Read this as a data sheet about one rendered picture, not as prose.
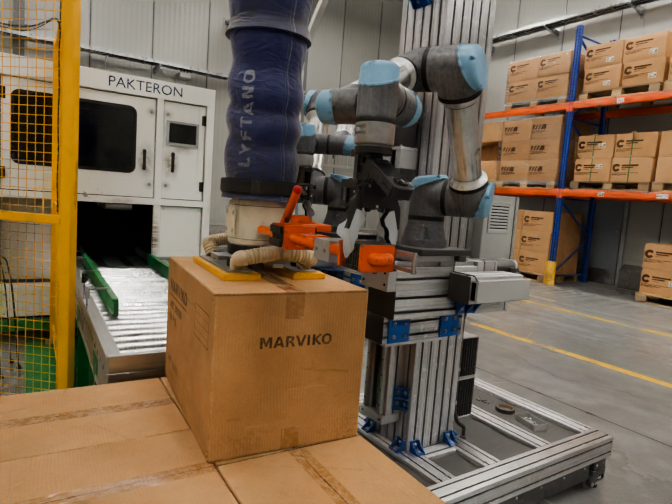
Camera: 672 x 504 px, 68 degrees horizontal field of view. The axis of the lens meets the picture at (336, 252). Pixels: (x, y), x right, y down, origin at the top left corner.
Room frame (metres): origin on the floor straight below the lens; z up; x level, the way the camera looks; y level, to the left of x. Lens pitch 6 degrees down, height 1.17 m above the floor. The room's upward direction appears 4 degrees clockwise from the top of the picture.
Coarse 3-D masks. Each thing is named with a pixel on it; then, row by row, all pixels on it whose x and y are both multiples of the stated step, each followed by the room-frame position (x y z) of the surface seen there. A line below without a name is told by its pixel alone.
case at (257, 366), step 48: (192, 288) 1.30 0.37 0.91; (240, 288) 1.17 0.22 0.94; (288, 288) 1.22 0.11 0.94; (336, 288) 1.27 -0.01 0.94; (192, 336) 1.28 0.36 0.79; (240, 336) 1.12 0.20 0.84; (288, 336) 1.18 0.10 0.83; (336, 336) 1.24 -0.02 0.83; (192, 384) 1.26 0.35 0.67; (240, 384) 1.13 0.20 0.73; (288, 384) 1.18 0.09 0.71; (336, 384) 1.25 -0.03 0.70; (240, 432) 1.13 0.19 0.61; (288, 432) 1.19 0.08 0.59; (336, 432) 1.25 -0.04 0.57
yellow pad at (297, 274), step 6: (264, 264) 1.53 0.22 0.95; (288, 264) 1.47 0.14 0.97; (294, 264) 1.44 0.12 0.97; (276, 270) 1.45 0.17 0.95; (282, 270) 1.41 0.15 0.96; (288, 270) 1.39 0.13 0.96; (294, 270) 1.37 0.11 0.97; (300, 270) 1.38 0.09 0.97; (306, 270) 1.39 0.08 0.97; (312, 270) 1.40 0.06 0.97; (288, 276) 1.37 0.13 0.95; (294, 276) 1.35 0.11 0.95; (300, 276) 1.35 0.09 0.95; (306, 276) 1.36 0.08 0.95; (312, 276) 1.37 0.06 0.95; (318, 276) 1.38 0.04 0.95; (324, 276) 1.39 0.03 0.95
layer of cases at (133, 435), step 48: (144, 384) 1.53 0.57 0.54; (0, 432) 1.17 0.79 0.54; (48, 432) 1.19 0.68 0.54; (96, 432) 1.20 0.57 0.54; (144, 432) 1.22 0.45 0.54; (192, 432) 1.24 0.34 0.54; (0, 480) 0.98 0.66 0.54; (48, 480) 0.99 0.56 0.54; (96, 480) 1.00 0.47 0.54; (144, 480) 1.01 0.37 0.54; (192, 480) 1.03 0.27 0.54; (240, 480) 1.04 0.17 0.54; (288, 480) 1.05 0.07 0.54; (336, 480) 1.07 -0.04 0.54; (384, 480) 1.08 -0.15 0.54
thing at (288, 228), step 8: (272, 224) 1.25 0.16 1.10; (280, 224) 1.27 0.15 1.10; (288, 224) 1.28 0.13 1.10; (296, 224) 1.29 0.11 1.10; (272, 232) 1.26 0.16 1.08; (280, 232) 1.20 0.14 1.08; (288, 232) 1.20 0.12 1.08; (296, 232) 1.21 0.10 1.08; (304, 232) 1.22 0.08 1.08; (312, 232) 1.23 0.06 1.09; (272, 240) 1.24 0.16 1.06; (280, 240) 1.20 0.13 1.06; (288, 240) 1.20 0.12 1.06; (288, 248) 1.20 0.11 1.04; (296, 248) 1.21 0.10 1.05
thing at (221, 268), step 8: (200, 256) 1.52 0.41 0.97; (208, 256) 1.51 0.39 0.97; (200, 264) 1.46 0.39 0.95; (208, 264) 1.39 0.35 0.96; (216, 264) 1.37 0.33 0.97; (224, 264) 1.38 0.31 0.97; (216, 272) 1.31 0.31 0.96; (224, 272) 1.28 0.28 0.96; (232, 272) 1.29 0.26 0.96; (240, 272) 1.30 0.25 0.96; (248, 272) 1.31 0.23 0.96; (256, 272) 1.32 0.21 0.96; (224, 280) 1.25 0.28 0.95; (232, 280) 1.26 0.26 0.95; (240, 280) 1.27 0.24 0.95; (248, 280) 1.28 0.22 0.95; (256, 280) 1.29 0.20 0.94
